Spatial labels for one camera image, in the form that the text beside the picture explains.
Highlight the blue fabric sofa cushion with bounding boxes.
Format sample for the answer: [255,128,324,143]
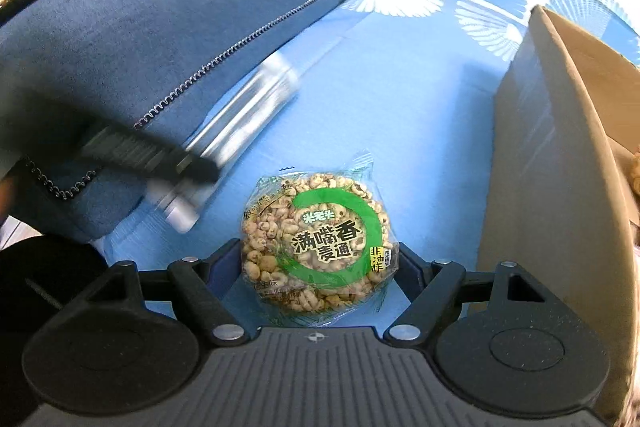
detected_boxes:
[0,0,369,243]

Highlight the round puffed grain cake pack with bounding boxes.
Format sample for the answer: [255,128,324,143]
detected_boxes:
[241,153,399,326]

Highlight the peanut snack bag red label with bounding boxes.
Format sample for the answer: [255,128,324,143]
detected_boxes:
[628,150,640,196]

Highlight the brown cardboard box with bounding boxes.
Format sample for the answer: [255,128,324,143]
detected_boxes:
[477,6,639,426]

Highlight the grey silver stick packet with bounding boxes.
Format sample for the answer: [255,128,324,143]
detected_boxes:
[145,52,299,233]

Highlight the blue white patterned sofa cover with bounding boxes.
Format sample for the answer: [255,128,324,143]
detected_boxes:
[92,0,640,338]

